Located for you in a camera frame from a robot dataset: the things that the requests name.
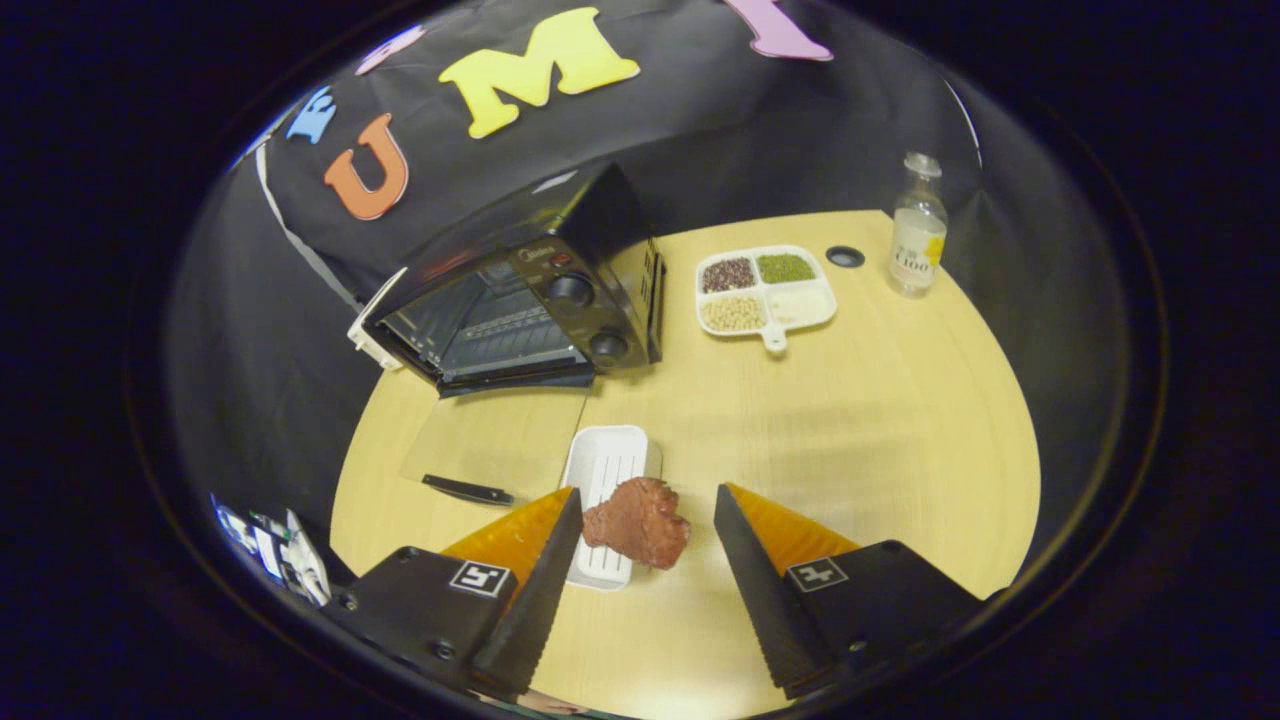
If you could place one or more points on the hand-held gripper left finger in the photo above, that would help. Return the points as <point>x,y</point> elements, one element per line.
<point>540,600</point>

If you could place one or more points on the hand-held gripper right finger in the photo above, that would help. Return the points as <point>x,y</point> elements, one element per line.
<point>765,600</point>

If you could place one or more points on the red raw meat slice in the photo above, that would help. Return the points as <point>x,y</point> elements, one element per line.
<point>640,525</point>

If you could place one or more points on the black toaster oven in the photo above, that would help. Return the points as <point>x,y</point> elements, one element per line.
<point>590,290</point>

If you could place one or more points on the white bread toaster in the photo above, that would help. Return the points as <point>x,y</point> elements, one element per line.
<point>368,330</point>

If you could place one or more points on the small white rectangular tray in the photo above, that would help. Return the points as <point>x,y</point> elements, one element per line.
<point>612,460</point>

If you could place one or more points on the white and blue printed clutter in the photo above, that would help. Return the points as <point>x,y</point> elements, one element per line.
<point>290,560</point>

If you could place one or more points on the white divided plate with beans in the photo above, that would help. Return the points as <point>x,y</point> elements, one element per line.
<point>768,293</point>

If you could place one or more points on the black round table grommet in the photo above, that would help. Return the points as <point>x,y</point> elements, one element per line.
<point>845,256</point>

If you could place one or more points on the clear glass bottle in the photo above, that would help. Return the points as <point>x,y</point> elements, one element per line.
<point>917,240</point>

